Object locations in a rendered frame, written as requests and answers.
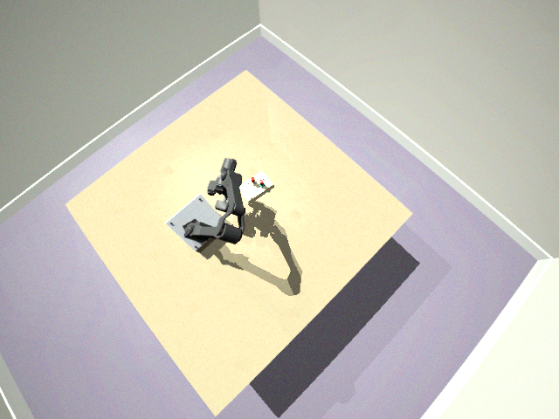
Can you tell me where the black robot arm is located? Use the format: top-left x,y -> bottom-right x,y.
183,157 -> 245,244

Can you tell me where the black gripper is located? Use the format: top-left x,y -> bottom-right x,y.
214,191 -> 229,213

